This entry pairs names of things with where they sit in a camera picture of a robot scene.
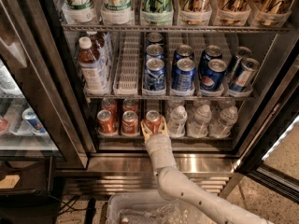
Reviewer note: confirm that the red bull can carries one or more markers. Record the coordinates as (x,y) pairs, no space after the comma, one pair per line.
(244,74)
(240,53)

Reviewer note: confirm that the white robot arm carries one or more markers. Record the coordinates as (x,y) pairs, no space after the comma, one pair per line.
(173,184)

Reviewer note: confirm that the blue can middle left column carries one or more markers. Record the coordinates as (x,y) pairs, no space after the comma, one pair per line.
(154,51)

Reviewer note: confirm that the glass fridge door left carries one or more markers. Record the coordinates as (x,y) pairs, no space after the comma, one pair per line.
(37,72)

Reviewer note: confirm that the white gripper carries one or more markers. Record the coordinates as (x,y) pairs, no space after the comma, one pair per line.
(154,143)

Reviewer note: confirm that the blue pepsi can column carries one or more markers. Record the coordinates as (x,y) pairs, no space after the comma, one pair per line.
(213,75)
(183,75)

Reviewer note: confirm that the can behind left glass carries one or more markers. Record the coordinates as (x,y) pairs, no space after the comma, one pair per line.
(32,119)

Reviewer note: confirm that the blue pepsi can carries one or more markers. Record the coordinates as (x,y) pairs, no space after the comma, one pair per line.
(182,51)
(210,52)

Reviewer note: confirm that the brown tea bottle back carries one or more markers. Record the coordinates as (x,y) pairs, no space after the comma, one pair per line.
(102,42)

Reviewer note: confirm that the clear water bottle left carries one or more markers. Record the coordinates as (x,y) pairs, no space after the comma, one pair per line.
(176,122)

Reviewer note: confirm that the brown tea bottle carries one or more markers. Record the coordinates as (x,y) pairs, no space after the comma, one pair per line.
(93,70)
(102,42)

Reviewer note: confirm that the gold can top right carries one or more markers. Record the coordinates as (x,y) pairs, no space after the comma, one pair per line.
(272,12)

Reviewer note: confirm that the blue can rear left column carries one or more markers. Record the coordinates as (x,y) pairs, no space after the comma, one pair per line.
(154,38)

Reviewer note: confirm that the clear water bottle right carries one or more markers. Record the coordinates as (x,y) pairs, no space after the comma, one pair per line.
(222,125)

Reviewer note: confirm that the clear plastic bin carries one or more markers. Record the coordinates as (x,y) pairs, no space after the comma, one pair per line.
(148,207)

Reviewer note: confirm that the clear water bottle middle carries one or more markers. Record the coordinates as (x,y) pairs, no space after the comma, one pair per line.
(197,128)

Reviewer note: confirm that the clear water bottle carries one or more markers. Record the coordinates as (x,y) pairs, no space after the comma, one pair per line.
(222,125)
(176,122)
(197,128)

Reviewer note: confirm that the red bull can back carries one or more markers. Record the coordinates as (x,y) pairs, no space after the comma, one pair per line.
(240,53)

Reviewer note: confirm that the red bull can front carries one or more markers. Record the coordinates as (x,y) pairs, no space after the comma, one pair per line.
(244,74)

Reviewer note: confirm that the red coke can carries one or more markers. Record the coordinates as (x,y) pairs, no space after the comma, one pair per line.
(130,105)
(153,120)
(105,121)
(129,122)
(111,105)

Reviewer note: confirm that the brown tea bottle front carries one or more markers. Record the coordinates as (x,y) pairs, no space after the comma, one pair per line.
(93,70)

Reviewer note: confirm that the fridge door right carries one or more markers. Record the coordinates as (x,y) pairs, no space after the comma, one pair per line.
(282,122)

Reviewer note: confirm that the blue can front left column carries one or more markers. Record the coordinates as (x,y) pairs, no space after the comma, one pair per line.
(154,74)

